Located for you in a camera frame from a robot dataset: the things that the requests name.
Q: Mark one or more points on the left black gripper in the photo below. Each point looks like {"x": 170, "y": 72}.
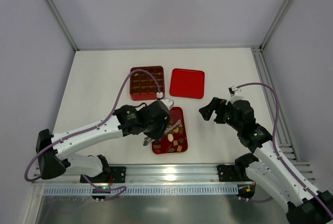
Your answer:
{"x": 158, "y": 132}

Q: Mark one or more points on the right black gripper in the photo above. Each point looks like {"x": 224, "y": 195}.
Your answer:
{"x": 219, "y": 112}

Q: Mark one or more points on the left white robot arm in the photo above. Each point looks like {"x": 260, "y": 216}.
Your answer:
{"x": 57, "y": 153}

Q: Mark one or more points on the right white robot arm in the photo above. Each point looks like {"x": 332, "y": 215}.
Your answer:
{"x": 268, "y": 166}

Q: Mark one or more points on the white oval chocolate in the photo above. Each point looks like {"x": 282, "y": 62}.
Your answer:
{"x": 170, "y": 137}

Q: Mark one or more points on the red compartment chocolate box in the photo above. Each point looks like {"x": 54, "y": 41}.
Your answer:
{"x": 143, "y": 87}

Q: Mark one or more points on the red rectangular tray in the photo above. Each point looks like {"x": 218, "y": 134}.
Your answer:
{"x": 176, "y": 114}

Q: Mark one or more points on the red box lid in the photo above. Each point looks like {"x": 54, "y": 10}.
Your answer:
{"x": 187, "y": 83}

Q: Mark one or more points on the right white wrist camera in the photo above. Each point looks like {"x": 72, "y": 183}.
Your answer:
{"x": 235, "y": 94}

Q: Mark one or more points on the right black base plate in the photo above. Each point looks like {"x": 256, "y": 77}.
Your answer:
{"x": 226, "y": 173}

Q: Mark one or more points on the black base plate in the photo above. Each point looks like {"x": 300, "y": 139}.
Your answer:
{"x": 117, "y": 174}
{"x": 226, "y": 173}

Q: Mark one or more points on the aluminium front rail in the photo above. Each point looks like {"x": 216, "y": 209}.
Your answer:
{"x": 177, "y": 173}

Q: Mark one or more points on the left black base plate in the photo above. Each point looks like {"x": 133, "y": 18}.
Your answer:
{"x": 117, "y": 174}

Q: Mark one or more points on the slotted cable duct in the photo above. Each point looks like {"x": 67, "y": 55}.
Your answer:
{"x": 145, "y": 190}

